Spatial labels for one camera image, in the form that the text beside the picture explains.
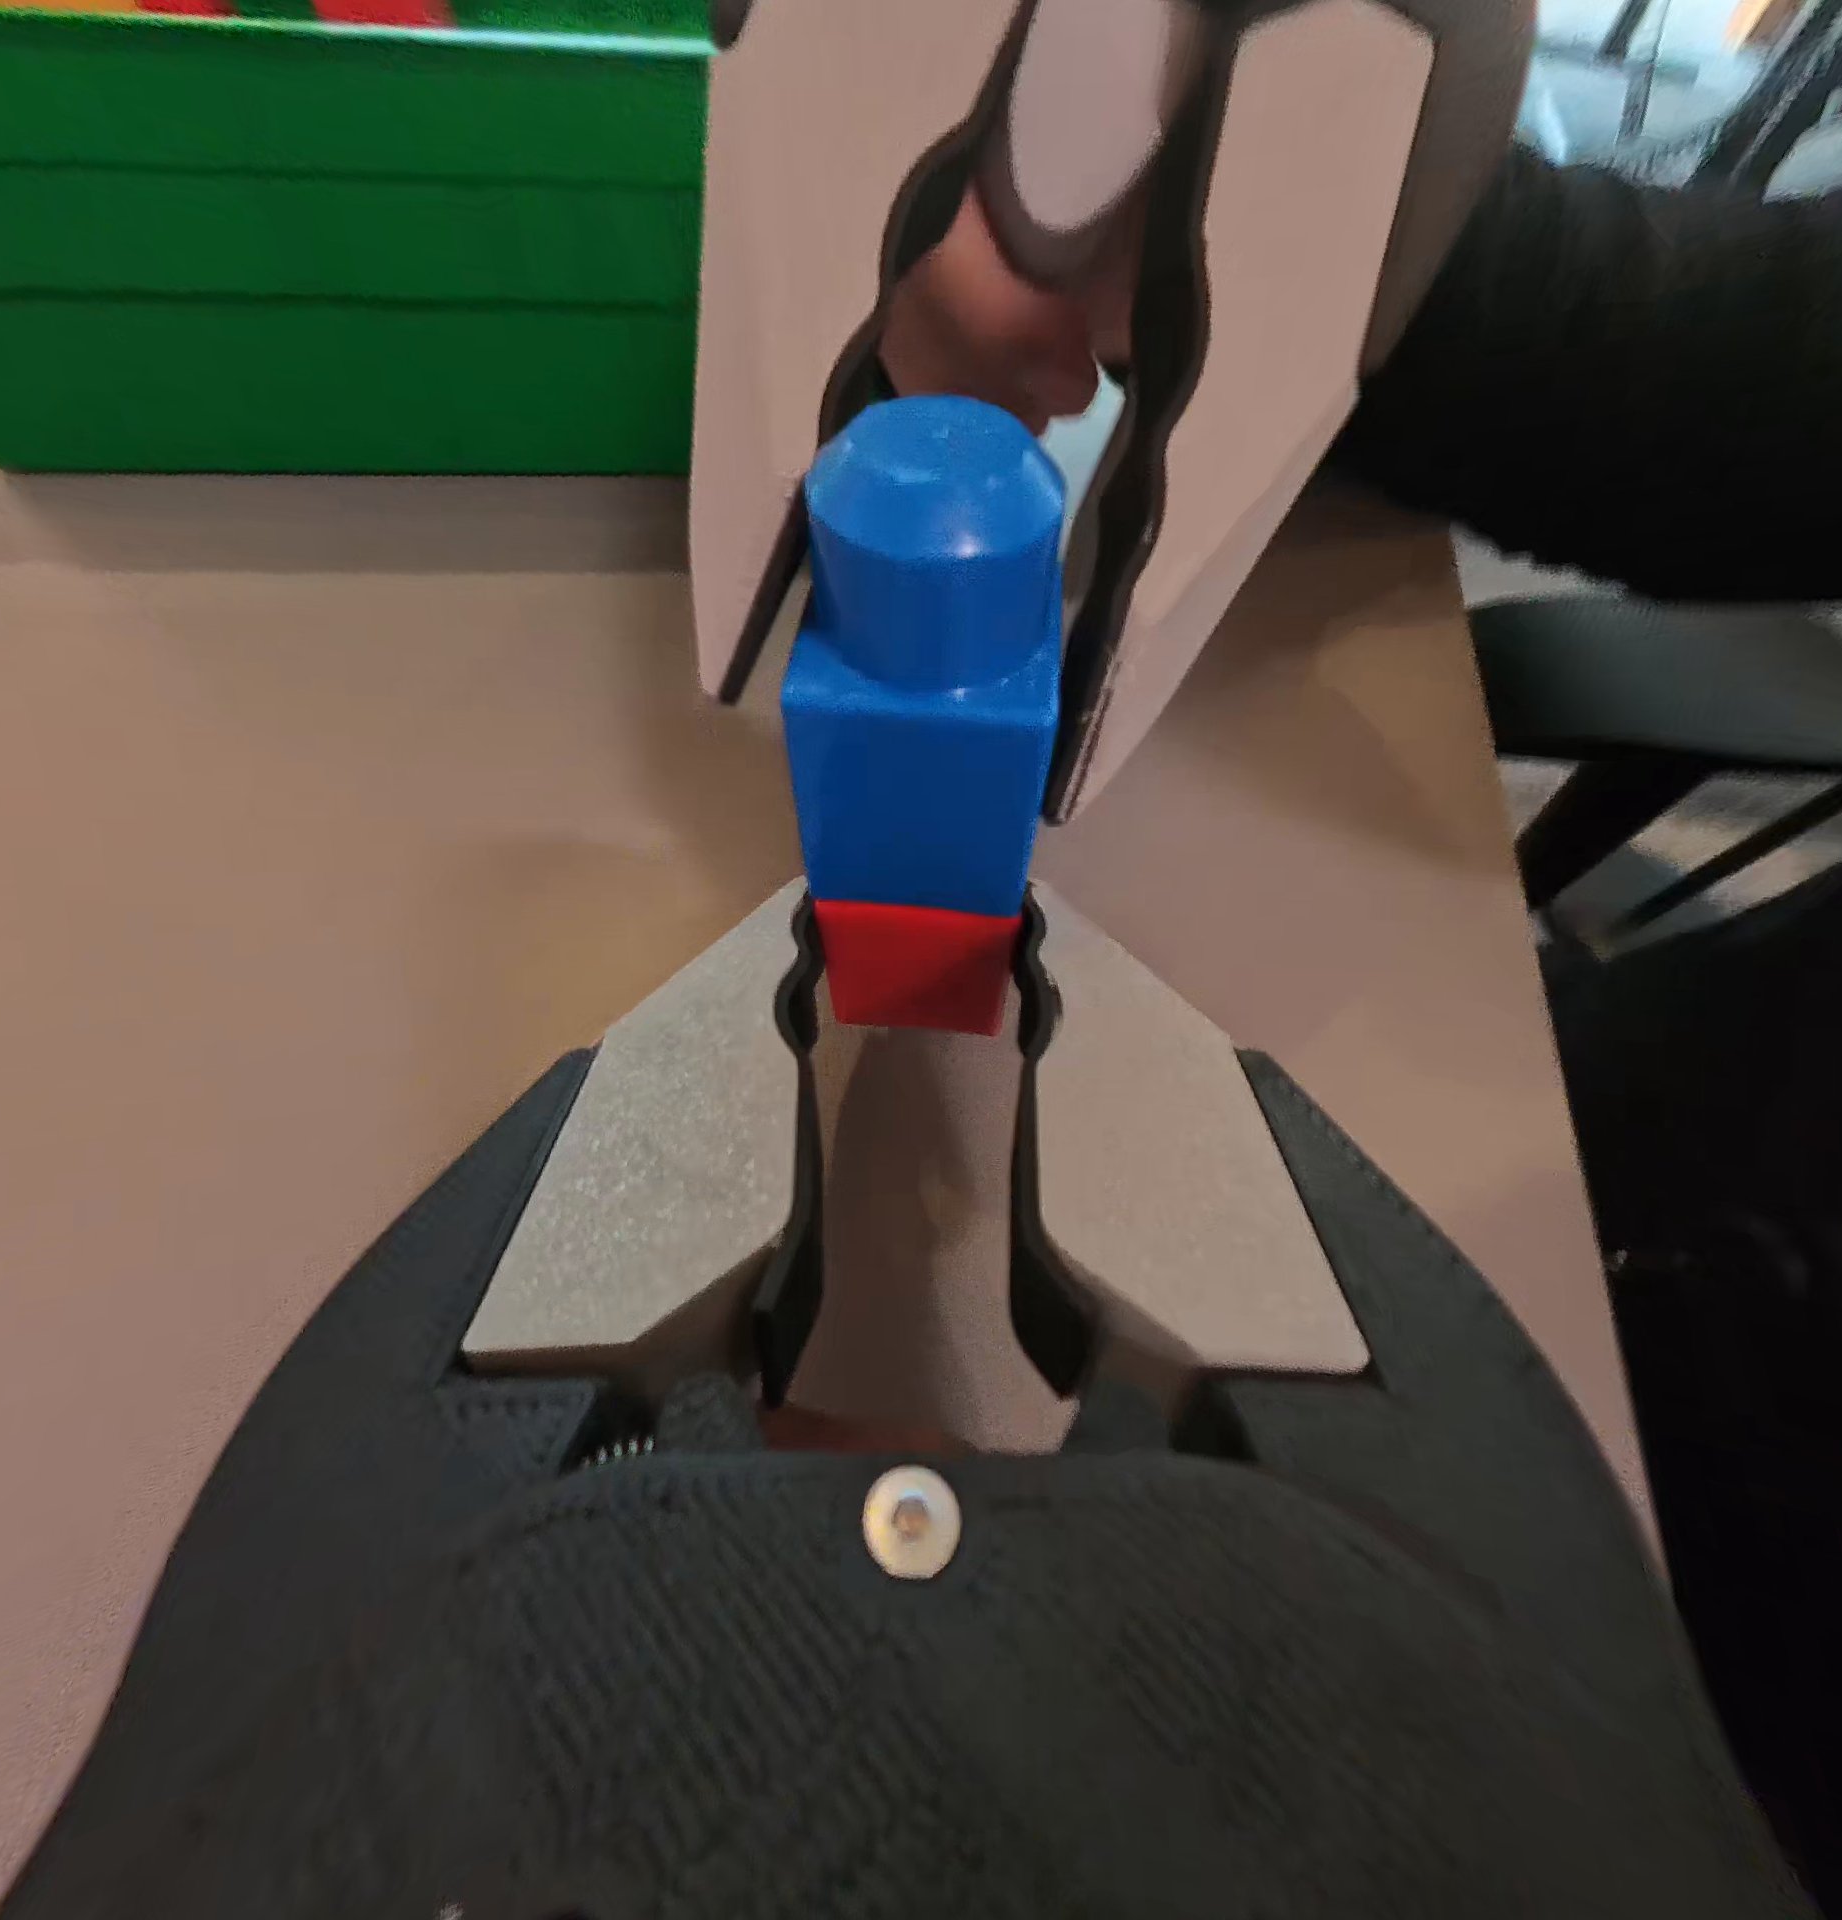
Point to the black office chair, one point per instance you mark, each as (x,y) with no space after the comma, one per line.
(1700,706)

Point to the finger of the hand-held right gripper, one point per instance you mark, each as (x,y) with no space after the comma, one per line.
(1281,301)
(802,240)

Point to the green plastic bin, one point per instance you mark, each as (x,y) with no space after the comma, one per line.
(322,271)

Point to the person's right hand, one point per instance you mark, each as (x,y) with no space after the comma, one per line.
(996,330)

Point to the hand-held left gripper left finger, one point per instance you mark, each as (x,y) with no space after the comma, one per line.
(636,1201)

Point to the blue mega block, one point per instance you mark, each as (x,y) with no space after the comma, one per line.
(922,691)

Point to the red mega block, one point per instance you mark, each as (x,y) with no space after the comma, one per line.
(922,966)

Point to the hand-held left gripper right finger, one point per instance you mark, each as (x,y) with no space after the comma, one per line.
(1191,1201)

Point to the person's right forearm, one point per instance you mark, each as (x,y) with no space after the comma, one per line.
(1642,375)

